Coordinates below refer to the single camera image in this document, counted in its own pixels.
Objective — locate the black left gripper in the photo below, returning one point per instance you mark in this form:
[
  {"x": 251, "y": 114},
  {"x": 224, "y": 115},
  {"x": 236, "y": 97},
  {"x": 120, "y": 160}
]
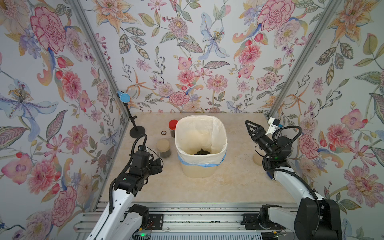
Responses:
[{"x": 156, "y": 168}]

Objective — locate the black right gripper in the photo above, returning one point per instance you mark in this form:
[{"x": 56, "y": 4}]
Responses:
[{"x": 256, "y": 137}]

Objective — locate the beige jar lid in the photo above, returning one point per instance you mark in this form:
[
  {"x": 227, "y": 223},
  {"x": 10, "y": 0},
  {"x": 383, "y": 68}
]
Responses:
[{"x": 258, "y": 160}]

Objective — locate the cream trash bin with liner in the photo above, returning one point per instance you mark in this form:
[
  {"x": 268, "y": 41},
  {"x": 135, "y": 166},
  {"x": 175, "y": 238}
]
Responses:
[{"x": 201, "y": 144}]

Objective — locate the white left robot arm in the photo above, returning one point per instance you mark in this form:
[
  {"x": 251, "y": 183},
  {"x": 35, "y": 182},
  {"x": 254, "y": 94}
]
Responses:
[{"x": 122, "y": 220}]

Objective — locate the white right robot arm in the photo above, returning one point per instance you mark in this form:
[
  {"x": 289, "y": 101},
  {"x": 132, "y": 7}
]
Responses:
[{"x": 317, "y": 218}]

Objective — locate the beige lid tea jar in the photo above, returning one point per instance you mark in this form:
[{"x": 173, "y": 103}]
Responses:
[{"x": 164, "y": 148}]

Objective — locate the red lid tea jar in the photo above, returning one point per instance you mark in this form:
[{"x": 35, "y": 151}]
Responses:
[{"x": 172, "y": 127}]

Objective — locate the black round-base stand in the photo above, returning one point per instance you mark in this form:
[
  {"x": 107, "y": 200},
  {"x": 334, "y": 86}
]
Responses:
[{"x": 136, "y": 131}]

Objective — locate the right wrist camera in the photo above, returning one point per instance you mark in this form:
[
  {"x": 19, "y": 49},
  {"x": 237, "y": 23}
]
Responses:
[{"x": 274, "y": 125}]

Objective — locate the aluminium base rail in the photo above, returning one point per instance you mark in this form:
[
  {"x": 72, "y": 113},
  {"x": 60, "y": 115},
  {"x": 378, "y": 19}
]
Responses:
[{"x": 203, "y": 217}]

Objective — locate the aluminium corner post left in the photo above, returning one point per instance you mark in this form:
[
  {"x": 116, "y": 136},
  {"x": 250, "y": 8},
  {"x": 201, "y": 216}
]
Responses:
[{"x": 92, "y": 39}]

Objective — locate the aluminium corner post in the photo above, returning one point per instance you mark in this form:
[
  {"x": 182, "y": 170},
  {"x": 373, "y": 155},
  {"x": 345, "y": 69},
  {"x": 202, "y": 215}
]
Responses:
[
  {"x": 320, "y": 27},
  {"x": 92, "y": 39}
]

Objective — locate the aluminium corner post right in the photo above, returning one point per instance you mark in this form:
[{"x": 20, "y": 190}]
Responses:
[{"x": 320, "y": 27}]

